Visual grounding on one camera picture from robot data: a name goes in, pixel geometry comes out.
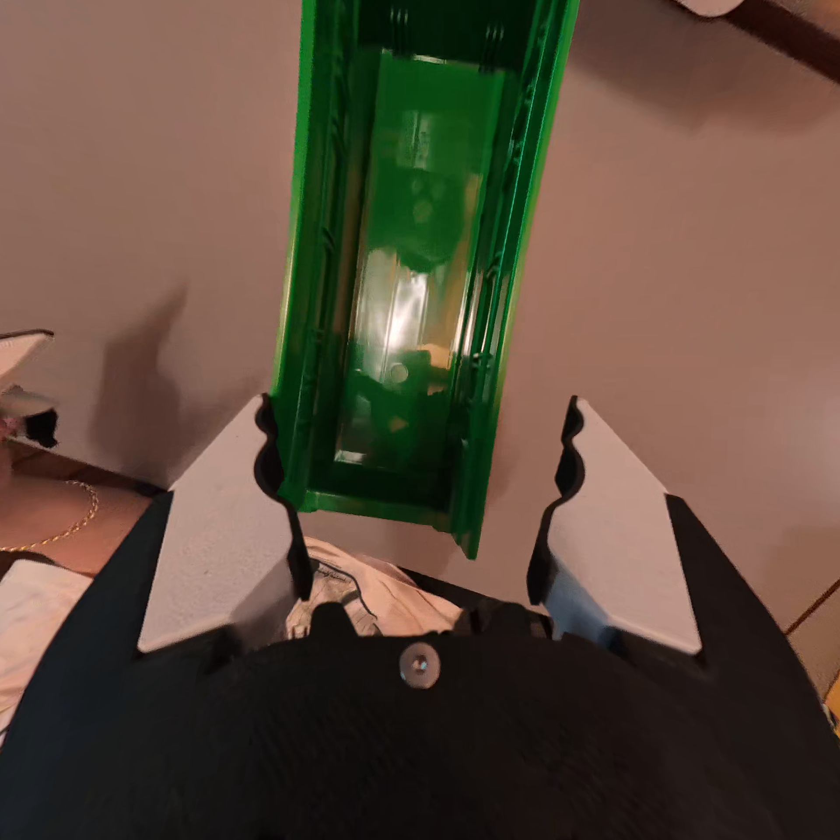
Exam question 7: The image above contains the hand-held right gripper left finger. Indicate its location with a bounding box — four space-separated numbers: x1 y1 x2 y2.
136 392 315 654

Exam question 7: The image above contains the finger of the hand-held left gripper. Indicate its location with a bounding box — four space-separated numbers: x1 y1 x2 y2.
0 328 55 389

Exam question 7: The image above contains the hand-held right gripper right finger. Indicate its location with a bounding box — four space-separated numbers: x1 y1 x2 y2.
526 395 703 656

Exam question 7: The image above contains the green plastic bin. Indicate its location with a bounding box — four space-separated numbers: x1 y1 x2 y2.
270 0 581 560

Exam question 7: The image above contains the grey desk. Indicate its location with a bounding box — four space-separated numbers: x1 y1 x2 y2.
0 0 840 631

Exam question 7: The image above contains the gold chain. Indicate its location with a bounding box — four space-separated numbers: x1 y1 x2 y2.
0 481 99 553

